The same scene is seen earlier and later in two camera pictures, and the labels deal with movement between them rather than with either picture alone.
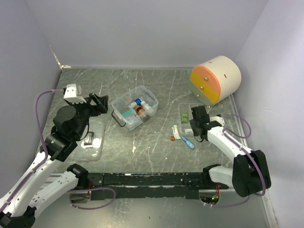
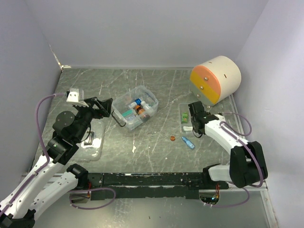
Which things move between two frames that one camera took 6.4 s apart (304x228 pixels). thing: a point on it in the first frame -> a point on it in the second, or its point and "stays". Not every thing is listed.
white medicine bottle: [147, 107] stays
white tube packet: [175, 132] -> [187, 128]
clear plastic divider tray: [185, 116] stays
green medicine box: [185, 118] stays
